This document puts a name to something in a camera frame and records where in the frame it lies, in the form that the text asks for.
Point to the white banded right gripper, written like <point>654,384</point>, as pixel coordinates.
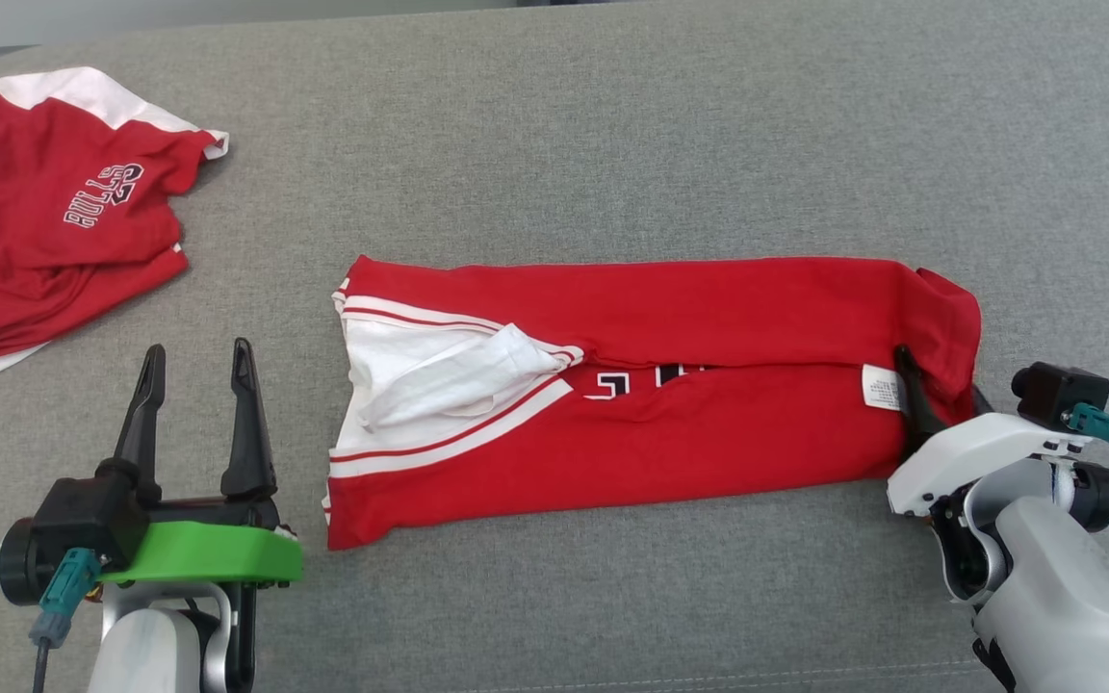
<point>968,452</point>

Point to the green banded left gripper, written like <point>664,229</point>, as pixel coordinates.
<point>218,553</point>

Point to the red white jersey number 33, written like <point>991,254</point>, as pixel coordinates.
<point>709,298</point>

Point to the red shorts Bulls 23 print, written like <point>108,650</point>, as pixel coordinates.
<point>15,241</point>

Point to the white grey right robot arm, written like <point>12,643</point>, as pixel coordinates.
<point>1055,597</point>

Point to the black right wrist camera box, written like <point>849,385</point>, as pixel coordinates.
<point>1060,395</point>

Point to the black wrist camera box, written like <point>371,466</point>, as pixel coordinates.
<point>1060,395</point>
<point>83,520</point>

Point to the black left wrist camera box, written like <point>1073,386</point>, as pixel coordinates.
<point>83,520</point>

